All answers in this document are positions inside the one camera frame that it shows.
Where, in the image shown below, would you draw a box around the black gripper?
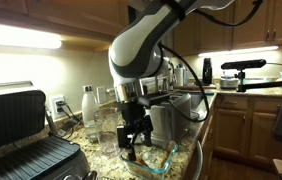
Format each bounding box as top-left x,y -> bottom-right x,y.
116,99 -> 154,162

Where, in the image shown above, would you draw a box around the toasted bread slice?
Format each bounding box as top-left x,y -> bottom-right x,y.
160,140 -> 177,169
126,152 -> 149,168

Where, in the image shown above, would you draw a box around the stainless steel toaster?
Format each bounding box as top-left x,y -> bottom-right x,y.
147,92 -> 193,149

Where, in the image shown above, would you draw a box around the tall clear glass cup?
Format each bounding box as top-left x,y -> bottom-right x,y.
93,106 -> 122,158

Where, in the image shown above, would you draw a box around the square clear glass dish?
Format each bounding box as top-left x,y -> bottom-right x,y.
118,139 -> 179,180

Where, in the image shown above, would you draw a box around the clear plastic water bottle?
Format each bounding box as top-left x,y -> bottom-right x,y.
81,84 -> 101,143

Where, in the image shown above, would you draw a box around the black tall grinder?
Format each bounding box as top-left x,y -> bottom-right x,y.
202,57 -> 213,85

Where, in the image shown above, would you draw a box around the small white countertop appliance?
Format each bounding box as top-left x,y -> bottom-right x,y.
219,74 -> 241,90

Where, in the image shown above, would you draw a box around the wooden lower cabinets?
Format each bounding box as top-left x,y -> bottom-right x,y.
199,94 -> 282,168

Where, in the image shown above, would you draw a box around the black panini grill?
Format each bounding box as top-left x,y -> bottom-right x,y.
0,79 -> 99,180

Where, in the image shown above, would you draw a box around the thin under-cabinet light strip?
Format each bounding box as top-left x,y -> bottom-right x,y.
197,45 -> 280,58

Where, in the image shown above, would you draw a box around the long under-cabinet light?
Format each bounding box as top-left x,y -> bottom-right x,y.
0,21 -> 63,51

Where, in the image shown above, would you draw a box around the silver dishwasher handle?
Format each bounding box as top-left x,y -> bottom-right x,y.
190,139 -> 204,180

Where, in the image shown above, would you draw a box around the black plug with cord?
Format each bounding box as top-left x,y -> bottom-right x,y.
55,99 -> 84,138

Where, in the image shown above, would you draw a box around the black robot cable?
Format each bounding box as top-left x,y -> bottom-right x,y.
157,0 -> 264,124

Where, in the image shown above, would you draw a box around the white wall outlet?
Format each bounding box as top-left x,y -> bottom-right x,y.
48,94 -> 67,121

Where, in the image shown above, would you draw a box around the black stereo camera bar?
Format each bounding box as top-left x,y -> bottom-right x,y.
220,58 -> 268,71

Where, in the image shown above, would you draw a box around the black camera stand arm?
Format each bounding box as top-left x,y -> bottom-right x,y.
235,68 -> 282,93

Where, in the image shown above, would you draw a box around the wooden upper cabinet with handles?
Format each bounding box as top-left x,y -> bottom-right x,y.
172,0 -> 282,57

